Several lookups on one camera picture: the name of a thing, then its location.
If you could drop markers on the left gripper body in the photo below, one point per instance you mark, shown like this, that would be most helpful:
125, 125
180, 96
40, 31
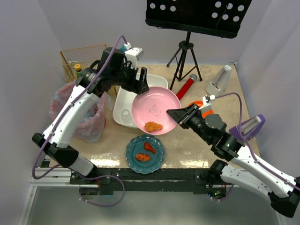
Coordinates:
132, 79

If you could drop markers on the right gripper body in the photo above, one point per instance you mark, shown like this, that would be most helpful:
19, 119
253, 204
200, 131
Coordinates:
187, 117

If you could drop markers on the pink plate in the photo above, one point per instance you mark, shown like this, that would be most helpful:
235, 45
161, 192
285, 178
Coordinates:
150, 107

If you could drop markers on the orange plate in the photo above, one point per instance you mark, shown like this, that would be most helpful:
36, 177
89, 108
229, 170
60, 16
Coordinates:
201, 105

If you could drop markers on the clear glass cup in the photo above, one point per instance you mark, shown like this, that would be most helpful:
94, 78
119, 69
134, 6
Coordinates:
125, 116

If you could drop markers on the red label sauce bottle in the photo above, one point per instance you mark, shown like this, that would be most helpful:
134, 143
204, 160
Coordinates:
78, 69

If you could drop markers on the pink trash basket with bag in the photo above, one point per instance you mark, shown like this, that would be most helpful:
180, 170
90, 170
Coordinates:
93, 122

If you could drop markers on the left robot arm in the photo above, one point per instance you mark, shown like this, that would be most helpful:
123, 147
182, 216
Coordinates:
55, 140

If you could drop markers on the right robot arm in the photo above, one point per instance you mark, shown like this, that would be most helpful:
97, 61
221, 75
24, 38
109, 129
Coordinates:
237, 164

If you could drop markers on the red glitter microphone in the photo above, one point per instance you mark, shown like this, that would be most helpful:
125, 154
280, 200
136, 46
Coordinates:
186, 86

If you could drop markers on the toy brick tower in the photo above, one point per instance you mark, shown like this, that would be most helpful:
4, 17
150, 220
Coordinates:
123, 48

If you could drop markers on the orange fried nugget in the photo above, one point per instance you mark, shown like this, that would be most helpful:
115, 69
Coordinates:
152, 126

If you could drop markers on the white rectangular baking dish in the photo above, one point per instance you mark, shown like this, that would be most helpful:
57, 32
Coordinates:
125, 99

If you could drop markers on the white metronome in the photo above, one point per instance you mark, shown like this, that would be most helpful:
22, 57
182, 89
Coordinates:
218, 85

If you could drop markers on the toy chicken drumstick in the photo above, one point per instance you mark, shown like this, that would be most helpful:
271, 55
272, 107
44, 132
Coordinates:
148, 147

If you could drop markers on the teal scalloped plate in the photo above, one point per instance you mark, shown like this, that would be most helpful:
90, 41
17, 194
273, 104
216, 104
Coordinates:
136, 145

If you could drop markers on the toy grilled meat piece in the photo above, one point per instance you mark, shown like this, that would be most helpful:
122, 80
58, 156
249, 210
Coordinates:
142, 157

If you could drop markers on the black music stand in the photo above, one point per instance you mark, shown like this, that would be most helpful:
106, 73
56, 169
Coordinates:
219, 18

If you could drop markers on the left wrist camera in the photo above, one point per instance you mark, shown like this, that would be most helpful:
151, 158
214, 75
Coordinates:
133, 54

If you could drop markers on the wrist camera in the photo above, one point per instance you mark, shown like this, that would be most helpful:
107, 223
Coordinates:
208, 99
133, 54

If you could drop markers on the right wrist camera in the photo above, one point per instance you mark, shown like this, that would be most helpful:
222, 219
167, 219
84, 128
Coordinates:
208, 99

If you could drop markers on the gold wire basket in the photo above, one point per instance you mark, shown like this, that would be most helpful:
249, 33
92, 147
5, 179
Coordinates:
84, 56

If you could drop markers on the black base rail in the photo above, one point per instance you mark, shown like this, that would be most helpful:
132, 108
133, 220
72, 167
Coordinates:
197, 181

